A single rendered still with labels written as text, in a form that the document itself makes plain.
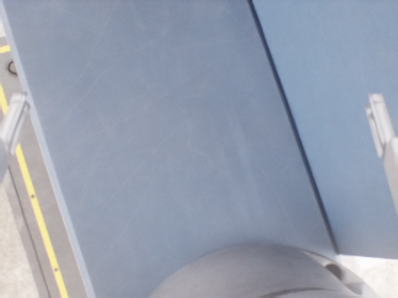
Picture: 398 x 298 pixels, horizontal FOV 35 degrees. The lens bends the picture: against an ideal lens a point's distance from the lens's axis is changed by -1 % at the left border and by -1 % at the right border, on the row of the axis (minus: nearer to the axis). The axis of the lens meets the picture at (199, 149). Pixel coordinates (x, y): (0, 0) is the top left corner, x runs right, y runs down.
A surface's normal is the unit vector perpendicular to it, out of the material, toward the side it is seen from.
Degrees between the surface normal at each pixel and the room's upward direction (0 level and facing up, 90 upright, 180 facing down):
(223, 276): 70
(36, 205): 0
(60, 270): 0
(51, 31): 0
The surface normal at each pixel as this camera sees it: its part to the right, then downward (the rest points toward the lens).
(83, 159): 0.18, -0.13
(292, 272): 0.10, -0.97
